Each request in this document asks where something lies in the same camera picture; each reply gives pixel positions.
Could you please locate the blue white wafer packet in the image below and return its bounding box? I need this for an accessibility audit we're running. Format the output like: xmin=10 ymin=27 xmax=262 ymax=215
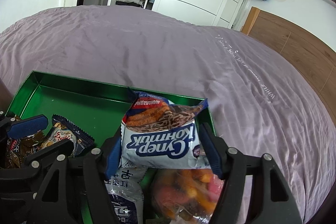
xmin=120 ymin=87 xmax=210 ymax=170

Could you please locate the green box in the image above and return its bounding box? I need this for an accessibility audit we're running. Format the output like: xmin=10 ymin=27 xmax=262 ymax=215
xmin=5 ymin=71 xmax=217 ymax=224

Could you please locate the small dark blue snack packet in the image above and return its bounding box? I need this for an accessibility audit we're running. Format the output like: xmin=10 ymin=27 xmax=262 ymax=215
xmin=42 ymin=114 xmax=95 ymax=157

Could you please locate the white blue snack packet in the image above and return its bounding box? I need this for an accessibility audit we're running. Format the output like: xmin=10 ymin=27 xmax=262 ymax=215
xmin=105 ymin=165 xmax=147 ymax=224

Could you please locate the clear bag of colourful candy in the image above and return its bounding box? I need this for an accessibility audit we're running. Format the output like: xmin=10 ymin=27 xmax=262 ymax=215
xmin=151 ymin=168 xmax=226 ymax=223

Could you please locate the beige black folded clothes pile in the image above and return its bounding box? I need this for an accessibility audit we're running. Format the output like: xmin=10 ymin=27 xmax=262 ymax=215
xmin=115 ymin=0 xmax=143 ymax=7

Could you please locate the brown snack packet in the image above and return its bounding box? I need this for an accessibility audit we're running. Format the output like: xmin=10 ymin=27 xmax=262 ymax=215
xmin=4 ymin=115 xmax=46 ymax=169

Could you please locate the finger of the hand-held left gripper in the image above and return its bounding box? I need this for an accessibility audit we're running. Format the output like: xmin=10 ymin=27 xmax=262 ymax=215
xmin=0 ymin=139 xmax=75 ymax=188
xmin=0 ymin=111 xmax=49 ymax=146

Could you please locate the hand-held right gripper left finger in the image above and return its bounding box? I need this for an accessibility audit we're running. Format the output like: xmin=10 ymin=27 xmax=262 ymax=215
xmin=33 ymin=133 xmax=124 ymax=224

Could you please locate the wooden headboard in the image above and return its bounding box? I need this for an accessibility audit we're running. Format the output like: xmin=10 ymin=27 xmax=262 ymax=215
xmin=240 ymin=6 xmax=336 ymax=114

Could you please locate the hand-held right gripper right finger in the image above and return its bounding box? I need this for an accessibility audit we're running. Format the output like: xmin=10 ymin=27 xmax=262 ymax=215
xmin=198 ymin=123 xmax=302 ymax=224

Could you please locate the purple bed sheet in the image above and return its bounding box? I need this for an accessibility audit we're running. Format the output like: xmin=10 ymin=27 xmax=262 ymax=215
xmin=0 ymin=5 xmax=334 ymax=224

